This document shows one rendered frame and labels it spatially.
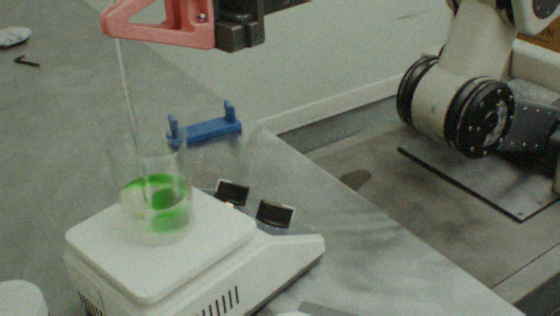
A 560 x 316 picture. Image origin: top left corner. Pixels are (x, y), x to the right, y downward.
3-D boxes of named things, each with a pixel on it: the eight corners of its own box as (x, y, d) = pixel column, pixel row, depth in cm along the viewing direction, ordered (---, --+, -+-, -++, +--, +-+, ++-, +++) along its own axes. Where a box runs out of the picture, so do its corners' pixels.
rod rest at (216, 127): (233, 120, 83) (231, 96, 81) (242, 129, 80) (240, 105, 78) (165, 138, 79) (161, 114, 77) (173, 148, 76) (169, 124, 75)
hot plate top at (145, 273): (170, 181, 55) (169, 173, 54) (263, 231, 48) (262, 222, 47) (61, 241, 47) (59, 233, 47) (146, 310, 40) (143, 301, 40)
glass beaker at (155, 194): (108, 234, 47) (85, 144, 43) (163, 198, 52) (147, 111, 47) (166, 267, 43) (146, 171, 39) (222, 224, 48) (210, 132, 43)
